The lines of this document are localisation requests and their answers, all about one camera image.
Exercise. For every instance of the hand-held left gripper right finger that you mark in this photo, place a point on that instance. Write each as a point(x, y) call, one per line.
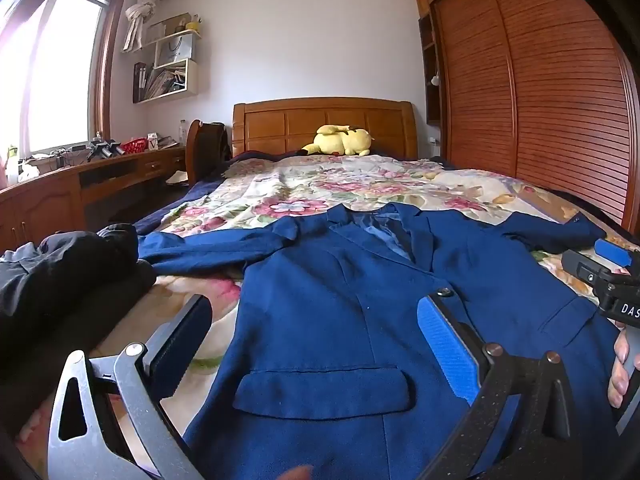
point(445, 345)

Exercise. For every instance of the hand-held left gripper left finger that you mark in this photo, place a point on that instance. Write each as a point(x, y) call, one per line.
point(182, 340)

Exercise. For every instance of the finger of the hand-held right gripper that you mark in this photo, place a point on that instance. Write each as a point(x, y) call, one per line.
point(580, 266)
point(612, 252)

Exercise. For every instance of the blue suit jacket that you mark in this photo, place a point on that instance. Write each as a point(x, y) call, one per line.
point(325, 310)

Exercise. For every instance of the black clothes pile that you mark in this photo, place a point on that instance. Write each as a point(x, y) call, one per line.
point(75, 270)

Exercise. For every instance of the person's right hand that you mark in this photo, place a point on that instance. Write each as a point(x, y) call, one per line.
point(619, 385)

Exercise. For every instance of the person's left hand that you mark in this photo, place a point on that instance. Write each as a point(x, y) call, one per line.
point(296, 473)

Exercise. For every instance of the white paper sheet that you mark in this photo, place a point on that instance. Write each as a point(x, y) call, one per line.
point(175, 178)

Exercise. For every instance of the wooden chair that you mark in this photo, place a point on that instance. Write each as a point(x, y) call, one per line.
point(192, 155)

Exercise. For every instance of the wooden slatted wardrobe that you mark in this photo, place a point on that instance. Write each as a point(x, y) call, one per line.
point(525, 85)

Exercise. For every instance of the floral blanket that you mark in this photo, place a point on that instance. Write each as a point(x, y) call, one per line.
point(350, 180)

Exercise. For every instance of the wooden desk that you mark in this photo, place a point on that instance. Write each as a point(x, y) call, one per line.
point(50, 200)

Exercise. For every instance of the red basket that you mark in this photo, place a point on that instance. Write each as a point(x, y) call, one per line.
point(132, 147)

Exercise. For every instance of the white carton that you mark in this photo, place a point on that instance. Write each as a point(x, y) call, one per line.
point(153, 141)

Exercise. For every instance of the grey device on desk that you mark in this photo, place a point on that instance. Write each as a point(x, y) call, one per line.
point(102, 149)

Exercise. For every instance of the clear bottle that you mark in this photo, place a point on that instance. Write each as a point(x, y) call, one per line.
point(182, 131)

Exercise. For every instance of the yellow plush toy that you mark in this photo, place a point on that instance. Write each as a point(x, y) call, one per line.
point(345, 141)

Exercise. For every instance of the wooden bed headboard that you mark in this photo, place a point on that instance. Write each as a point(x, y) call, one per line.
point(300, 125)

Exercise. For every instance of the green spray bottle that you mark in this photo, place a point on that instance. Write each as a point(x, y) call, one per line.
point(11, 162)

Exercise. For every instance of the white paper bag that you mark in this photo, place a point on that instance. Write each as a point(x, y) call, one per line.
point(172, 49)

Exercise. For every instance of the window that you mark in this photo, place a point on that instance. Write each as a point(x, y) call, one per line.
point(60, 70)

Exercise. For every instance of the tied beige curtain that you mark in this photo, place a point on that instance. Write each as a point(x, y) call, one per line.
point(142, 10)

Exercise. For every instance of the white wall shelf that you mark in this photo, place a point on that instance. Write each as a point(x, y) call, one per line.
point(192, 77)

